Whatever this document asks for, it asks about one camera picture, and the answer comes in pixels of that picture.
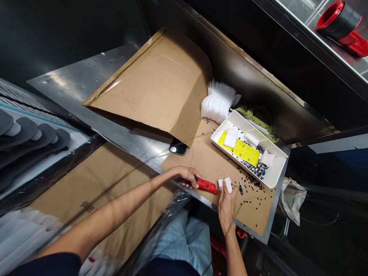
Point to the person's left hand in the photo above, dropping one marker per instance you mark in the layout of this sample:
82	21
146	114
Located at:
187	174

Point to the person's right hand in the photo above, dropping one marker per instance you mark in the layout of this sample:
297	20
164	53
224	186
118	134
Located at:
227	204

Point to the person's left fingers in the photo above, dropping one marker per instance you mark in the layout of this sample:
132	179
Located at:
193	184

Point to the red electric screwdriver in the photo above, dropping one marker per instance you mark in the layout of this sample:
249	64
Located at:
205	185

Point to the small white foam block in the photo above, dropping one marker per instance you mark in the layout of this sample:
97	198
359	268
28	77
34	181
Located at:
225	183

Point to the clear plastic wrap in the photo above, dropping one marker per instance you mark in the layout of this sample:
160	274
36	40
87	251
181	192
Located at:
176	202

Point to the flat cardboard work mat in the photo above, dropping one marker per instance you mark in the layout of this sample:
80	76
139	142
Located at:
207	161

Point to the black smartphone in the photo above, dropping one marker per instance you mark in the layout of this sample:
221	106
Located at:
178	149

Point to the white pad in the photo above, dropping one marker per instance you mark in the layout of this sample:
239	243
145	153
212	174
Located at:
230	138

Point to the scattered small black parts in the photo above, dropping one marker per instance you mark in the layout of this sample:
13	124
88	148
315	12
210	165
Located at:
253	187

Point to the row of yellow labels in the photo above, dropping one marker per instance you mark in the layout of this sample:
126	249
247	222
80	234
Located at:
244	151

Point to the person's legs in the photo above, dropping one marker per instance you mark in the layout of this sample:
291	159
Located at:
178	244

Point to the pile of black screws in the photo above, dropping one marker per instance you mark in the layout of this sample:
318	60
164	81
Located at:
260	168

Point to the long brown cardboard sheet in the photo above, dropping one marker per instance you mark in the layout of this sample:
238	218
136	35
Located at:
115	178

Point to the small white folded pieces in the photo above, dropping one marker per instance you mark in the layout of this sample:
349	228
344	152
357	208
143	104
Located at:
267	157

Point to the white plastic tray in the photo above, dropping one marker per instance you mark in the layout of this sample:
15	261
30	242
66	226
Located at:
276	169

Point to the stack of white foam pieces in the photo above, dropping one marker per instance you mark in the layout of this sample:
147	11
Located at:
215	100

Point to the green patterned paper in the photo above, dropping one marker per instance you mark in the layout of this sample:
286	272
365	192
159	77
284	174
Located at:
258	118

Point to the crumpled white bag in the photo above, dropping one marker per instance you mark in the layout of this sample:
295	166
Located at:
293	198

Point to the large bent cardboard sheet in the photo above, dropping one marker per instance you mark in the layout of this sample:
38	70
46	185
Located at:
155	86

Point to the stack of dark grey insoles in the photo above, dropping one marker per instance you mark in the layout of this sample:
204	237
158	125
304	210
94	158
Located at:
28	141

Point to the stack of white sheets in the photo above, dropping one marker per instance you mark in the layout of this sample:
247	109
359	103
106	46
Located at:
26	230

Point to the metal shelf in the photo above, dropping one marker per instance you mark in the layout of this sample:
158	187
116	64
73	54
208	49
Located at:
325	49

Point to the red and black tape dispenser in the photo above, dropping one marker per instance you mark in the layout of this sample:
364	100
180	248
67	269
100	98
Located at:
339	20

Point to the red frame part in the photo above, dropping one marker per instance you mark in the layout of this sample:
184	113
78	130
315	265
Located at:
221	247

